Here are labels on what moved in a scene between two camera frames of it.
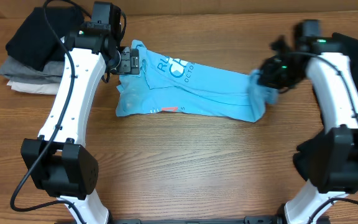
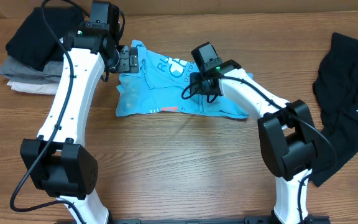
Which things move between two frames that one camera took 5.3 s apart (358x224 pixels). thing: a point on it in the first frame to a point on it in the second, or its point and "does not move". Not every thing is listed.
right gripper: (267, 77) to (194, 86)
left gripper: (129, 64) does not move
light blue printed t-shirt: (169, 84) does not move
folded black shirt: (35, 42) does not move
